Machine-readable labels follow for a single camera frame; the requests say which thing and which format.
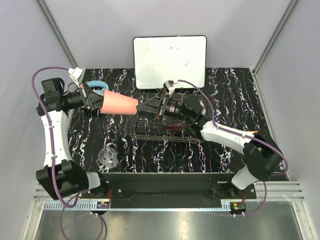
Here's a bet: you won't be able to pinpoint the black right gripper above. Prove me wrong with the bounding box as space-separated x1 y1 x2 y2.
136 88 192 123

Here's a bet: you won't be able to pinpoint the pink plastic cup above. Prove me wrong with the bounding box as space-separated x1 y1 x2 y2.
100 90 139 115

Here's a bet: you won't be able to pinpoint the red floral plate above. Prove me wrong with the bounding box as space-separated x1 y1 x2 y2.
164 122 191 132

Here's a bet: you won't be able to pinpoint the clear plastic glass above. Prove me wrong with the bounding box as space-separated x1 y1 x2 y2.
98 147 119 169

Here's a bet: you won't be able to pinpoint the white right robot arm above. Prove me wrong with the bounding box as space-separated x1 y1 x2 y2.
136 87 283 199

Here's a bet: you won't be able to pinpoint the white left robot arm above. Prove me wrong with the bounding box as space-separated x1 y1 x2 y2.
36 77 108 200

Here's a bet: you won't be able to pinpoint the light blue headphones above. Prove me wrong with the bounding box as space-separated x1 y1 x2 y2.
86 80 109 96

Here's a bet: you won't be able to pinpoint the white dry-erase board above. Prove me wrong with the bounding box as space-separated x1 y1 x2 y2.
132 35 207 90

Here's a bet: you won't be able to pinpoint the wire dish rack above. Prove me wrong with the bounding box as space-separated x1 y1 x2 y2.
127 92 211 143

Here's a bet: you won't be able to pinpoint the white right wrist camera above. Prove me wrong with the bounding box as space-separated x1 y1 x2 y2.
163 79 179 96

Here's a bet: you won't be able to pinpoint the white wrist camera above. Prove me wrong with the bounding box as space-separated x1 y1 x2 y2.
163 79 179 96
68 67 83 85

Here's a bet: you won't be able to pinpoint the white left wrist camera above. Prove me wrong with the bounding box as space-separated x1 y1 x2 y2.
68 67 83 85

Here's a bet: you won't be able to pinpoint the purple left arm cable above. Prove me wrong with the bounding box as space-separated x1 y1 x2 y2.
31 66 107 240

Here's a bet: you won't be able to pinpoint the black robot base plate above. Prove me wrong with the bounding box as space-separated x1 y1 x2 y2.
82 172 257 210

